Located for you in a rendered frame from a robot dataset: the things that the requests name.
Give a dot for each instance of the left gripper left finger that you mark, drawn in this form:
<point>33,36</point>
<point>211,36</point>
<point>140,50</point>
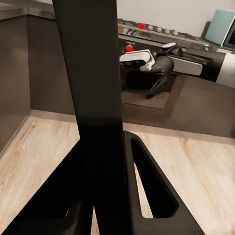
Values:
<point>63,205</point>

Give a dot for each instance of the burner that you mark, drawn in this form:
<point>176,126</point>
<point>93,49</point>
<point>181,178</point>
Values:
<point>159,31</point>

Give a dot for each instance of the oven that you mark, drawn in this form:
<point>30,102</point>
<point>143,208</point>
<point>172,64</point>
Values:
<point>136,101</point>

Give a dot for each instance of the microwave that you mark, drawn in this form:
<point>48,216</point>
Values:
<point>222,29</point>

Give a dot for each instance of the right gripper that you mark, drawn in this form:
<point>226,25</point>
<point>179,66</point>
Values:
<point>154,80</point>

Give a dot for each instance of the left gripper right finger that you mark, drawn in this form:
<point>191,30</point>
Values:
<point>171,215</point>

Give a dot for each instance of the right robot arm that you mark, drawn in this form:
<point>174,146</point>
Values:
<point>209,65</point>

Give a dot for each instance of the poster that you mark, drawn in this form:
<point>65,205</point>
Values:
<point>88,32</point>

